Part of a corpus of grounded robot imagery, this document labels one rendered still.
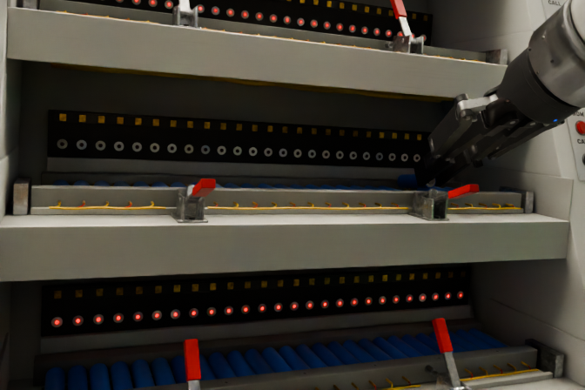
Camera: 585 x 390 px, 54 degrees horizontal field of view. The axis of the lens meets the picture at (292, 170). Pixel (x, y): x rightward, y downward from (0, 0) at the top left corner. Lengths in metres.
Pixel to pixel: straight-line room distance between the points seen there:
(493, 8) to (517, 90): 0.33
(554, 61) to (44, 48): 0.44
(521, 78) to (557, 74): 0.04
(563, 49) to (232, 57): 0.30
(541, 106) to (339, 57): 0.21
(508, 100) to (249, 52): 0.26
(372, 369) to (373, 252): 0.13
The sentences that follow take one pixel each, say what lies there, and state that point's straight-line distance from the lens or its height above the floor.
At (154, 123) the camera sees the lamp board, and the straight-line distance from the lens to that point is 0.70.
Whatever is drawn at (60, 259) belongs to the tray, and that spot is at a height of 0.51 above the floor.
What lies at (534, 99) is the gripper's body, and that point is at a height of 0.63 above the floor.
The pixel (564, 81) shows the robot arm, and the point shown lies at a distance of 0.54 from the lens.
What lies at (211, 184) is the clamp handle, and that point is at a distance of 0.47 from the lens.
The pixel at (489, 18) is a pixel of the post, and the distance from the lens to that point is 0.89.
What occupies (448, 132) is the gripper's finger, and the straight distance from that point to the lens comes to 0.62.
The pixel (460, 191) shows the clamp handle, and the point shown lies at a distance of 0.60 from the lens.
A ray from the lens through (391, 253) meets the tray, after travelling 0.60.
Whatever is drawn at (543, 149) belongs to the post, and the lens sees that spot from 0.78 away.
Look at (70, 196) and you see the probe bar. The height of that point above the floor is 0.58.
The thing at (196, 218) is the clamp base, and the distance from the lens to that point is 0.53.
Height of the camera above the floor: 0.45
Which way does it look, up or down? 15 degrees up
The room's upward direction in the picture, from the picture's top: 4 degrees counter-clockwise
